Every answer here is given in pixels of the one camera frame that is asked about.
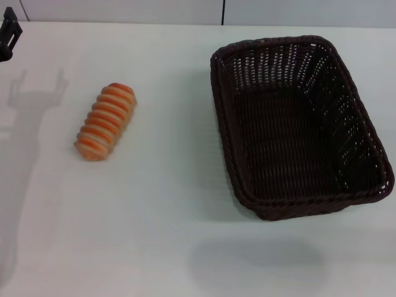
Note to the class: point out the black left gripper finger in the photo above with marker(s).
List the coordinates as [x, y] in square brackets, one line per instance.
[9, 34]

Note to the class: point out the orange striped bread roll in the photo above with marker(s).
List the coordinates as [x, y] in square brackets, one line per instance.
[105, 123]

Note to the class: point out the dark brown woven basket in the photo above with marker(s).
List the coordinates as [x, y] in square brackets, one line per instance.
[294, 139]

